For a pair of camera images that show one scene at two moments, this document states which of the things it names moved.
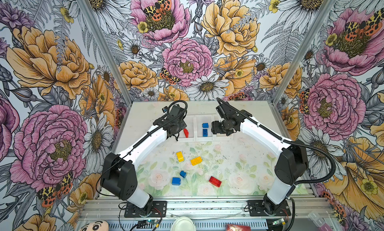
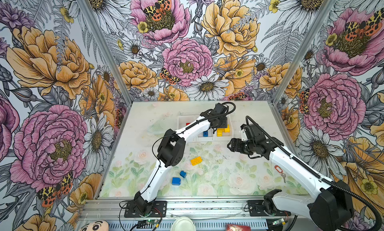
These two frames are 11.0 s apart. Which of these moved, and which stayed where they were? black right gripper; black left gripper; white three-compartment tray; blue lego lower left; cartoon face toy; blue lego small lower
Moved: black right gripper; black left gripper
Stayed: blue lego lower left; white three-compartment tray; cartoon face toy; blue lego small lower
